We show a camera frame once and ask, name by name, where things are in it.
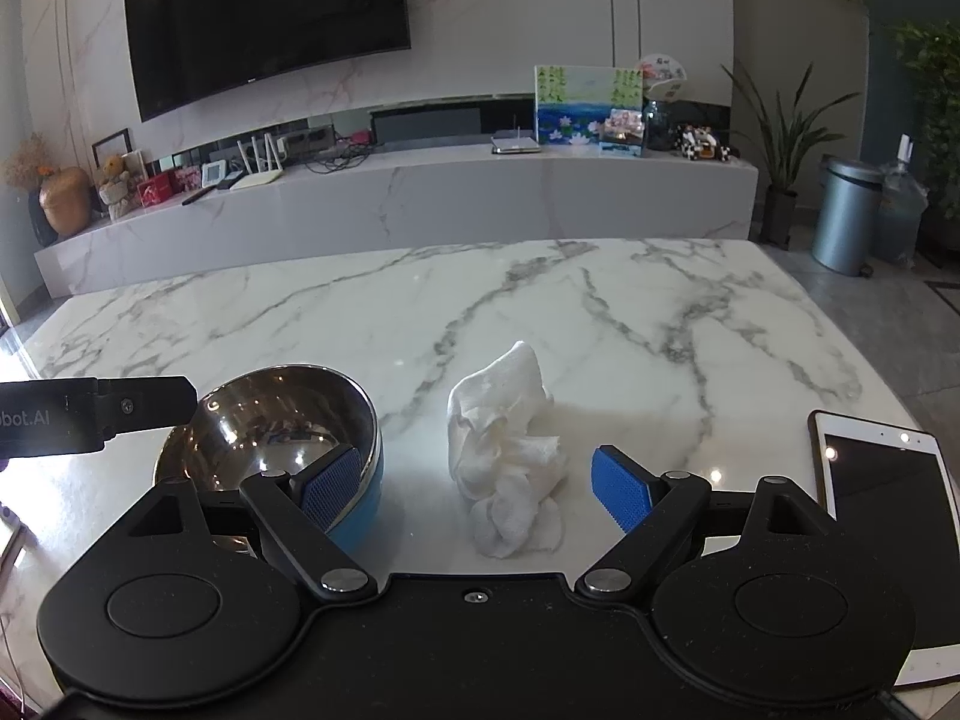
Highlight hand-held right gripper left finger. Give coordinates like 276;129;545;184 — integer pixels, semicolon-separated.
129;444;378;605

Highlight black remote control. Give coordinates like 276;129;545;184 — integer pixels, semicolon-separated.
182;180;245;206

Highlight lotus pond painting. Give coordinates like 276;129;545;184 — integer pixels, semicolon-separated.
534;64;644;158

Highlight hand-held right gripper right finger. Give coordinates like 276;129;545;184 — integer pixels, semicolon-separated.
574;446;827;604

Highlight white router with antennas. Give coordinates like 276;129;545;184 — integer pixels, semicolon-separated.
227;133;286;191

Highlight black picture frame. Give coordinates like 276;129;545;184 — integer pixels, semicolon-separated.
91;130;134;177

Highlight dark glass jar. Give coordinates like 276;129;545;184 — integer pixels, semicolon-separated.
643;99;676;151

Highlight white cloth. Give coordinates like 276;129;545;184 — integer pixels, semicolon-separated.
447;341;572;560

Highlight small toy figures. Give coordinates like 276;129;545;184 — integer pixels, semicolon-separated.
673;122;740;164

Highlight brown round vase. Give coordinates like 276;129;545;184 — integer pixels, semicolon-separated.
37;166;95;237

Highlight white tablet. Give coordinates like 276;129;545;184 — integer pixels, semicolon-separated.
808;409;960;689

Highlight dried flower bunch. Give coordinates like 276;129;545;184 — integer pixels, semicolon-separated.
0;133;57;192

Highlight round paper fan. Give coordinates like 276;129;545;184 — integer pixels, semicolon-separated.
637;54;687;102

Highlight potted long-leaf plant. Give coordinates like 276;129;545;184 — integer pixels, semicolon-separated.
721;60;862;250

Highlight small colourful box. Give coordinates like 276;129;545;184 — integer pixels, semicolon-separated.
598;109;647;158

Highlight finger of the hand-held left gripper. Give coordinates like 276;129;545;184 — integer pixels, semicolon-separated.
96;375;200;438

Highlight steel bowl with blue outside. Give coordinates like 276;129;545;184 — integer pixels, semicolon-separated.
152;364;386;552

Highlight black curved television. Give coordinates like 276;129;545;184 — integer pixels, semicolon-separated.
122;0;412;123

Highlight white set-top box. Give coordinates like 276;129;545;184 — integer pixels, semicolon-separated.
490;114;542;155

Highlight red box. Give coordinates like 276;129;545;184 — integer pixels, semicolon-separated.
136;172;181;211

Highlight grey pedal trash can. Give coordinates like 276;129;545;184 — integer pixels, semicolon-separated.
811;154;887;276

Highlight teddy bear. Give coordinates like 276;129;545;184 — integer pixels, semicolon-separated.
94;155;136;222

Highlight large water jug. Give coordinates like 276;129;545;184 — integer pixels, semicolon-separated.
874;133;931;267

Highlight tangle of black cables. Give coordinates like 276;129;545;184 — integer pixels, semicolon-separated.
285;127;372;164

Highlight leafy green plant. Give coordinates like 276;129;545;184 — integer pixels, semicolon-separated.
889;19;960;222

